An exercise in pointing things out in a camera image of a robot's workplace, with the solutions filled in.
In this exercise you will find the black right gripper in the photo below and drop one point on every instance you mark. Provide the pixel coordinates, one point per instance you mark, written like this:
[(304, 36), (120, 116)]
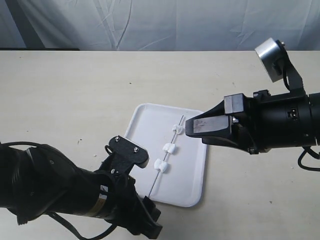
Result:
[(264, 122)]

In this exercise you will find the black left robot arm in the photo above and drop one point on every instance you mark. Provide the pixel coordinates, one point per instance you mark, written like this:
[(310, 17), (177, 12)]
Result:
[(41, 180)]

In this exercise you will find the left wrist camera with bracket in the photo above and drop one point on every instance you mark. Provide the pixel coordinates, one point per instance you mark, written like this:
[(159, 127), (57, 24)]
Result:
[(123, 155)]

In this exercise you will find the grey wrinkled backdrop cloth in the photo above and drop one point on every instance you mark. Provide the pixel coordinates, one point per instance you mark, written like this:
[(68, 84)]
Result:
[(158, 25)]

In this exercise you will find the thin metal skewer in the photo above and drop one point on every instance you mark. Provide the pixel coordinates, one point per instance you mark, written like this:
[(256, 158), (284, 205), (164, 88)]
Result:
[(164, 158)]

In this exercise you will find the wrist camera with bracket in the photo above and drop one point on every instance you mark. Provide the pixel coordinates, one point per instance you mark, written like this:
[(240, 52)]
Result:
[(276, 62), (123, 155)]

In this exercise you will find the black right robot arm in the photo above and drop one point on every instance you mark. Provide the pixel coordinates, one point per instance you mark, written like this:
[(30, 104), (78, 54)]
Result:
[(315, 120)]

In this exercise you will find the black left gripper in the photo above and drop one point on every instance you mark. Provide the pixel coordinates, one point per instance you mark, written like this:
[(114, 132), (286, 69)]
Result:
[(119, 204)]

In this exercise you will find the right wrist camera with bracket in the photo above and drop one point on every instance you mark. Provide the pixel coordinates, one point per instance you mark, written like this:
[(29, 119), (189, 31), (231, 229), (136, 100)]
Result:
[(276, 62)]

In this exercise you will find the white plastic tray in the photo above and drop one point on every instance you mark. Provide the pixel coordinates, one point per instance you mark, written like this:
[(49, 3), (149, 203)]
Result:
[(151, 128)]

